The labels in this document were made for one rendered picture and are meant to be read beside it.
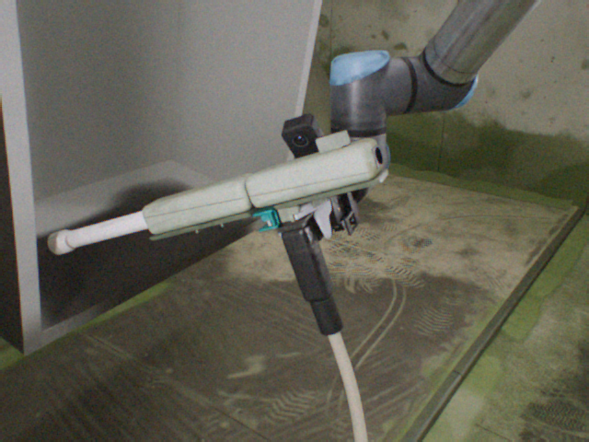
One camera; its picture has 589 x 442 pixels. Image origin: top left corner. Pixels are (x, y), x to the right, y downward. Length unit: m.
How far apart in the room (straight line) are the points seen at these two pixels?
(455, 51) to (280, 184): 0.37
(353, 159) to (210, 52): 0.73
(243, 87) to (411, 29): 1.65
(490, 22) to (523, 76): 1.78
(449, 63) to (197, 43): 0.60
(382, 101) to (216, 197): 0.34
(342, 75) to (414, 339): 0.89
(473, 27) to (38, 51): 0.72
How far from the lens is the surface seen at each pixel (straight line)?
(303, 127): 0.71
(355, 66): 0.85
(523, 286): 1.91
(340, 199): 0.73
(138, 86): 1.27
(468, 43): 0.85
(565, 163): 2.62
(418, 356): 1.50
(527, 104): 2.60
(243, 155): 1.24
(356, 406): 0.72
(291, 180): 0.60
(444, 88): 0.91
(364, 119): 0.86
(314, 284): 0.65
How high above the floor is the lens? 0.93
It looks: 23 degrees down
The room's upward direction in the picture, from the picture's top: straight up
